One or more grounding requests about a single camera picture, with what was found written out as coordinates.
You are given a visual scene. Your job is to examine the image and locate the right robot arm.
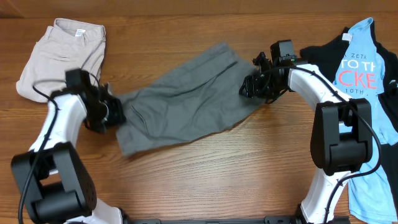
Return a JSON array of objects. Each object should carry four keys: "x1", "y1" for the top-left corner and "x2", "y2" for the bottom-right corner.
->
[{"x1": 239, "y1": 40, "x2": 374, "y2": 223}]

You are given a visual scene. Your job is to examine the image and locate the grey shorts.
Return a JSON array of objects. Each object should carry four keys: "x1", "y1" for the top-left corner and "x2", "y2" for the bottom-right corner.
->
[{"x1": 116, "y1": 43, "x2": 263, "y2": 156}]

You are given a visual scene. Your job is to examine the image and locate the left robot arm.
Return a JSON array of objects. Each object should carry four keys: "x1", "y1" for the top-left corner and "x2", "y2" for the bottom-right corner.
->
[{"x1": 11, "y1": 68, "x2": 131, "y2": 223}]

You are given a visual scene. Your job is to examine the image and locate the beige folded pants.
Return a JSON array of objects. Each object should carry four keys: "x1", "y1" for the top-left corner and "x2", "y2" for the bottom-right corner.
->
[{"x1": 16, "y1": 18, "x2": 106, "y2": 103}]

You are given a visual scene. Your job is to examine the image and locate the light blue t-shirt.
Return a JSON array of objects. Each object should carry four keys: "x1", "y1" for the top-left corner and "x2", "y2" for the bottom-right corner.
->
[{"x1": 333, "y1": 17, "x2": 398, "y2": 224}]

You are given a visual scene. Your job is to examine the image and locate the black garment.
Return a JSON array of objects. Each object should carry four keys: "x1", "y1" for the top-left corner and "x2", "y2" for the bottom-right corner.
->
[{"x1": 300, "y1": 17, "x2": 397, "y2": 222}]

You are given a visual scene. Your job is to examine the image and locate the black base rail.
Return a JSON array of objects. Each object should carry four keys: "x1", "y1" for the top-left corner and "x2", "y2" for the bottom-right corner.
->
[{"x1": 123, "y1": 216, "x2": 306, "y2": 224}]

